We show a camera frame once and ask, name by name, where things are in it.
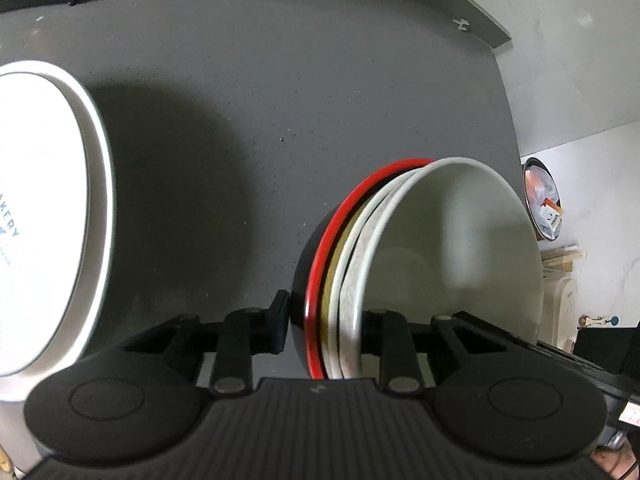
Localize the beige bowl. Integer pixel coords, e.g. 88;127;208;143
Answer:
320;165;449;379

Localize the red rimmed black bowl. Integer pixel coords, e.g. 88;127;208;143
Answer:
291;158;432;380

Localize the white top bowl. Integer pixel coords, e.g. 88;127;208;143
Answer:
351;156;546;380

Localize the large white Sweet plate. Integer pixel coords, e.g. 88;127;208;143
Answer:
1;61;116;479

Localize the small white Bakery plate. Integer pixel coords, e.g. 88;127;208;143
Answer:
1;73;88;376

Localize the person's right hand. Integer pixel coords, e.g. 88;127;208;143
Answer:
591;446;639;480

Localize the white rice cooker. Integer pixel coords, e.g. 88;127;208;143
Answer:
538;273;579;353

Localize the wooden chopsticks bundle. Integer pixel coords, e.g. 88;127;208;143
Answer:
540;245;587;261

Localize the brown trash bin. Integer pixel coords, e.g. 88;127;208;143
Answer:
522;157;564;242

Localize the small white clip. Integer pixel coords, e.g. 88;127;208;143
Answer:
452;18;470;32

